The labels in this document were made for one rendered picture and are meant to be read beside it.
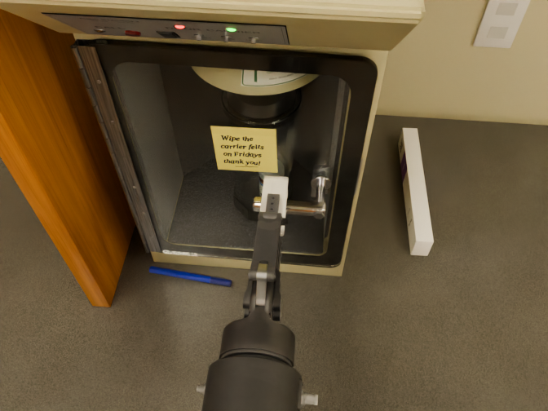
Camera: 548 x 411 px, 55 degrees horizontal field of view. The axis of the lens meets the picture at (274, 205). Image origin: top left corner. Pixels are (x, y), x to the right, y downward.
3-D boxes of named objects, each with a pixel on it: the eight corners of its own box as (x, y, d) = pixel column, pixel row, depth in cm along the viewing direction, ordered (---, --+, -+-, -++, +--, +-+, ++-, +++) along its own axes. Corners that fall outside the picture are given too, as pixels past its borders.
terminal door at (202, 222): (152, 248, 85) (79, 37, 53) (339, 264, 83) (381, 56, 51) (151, 252, 85) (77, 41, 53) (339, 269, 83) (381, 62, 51)
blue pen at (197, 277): (148, 270, 87) (230, 285, 86) (150, 264, 88) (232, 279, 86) (149, 273, 88) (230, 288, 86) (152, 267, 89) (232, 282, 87)
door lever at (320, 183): (257, 183, 68) (256, 170, 66) (330, 189, 67) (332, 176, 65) (251, 216, 65) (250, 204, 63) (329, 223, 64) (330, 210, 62)
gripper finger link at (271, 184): (258, 224, 62) (258, 220, 61) (264, 178, 66) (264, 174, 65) (284, 226, 61) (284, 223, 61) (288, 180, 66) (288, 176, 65)
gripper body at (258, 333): (292, 386, 55) (297, 305, 61) (294, 355, 48) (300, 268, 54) (221, 379, 56) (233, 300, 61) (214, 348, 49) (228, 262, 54)
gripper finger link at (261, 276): (248, 326, 54) (245, 308, 49) (253, 279, 57) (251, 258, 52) (271, 328, 54) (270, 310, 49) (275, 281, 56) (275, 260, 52)
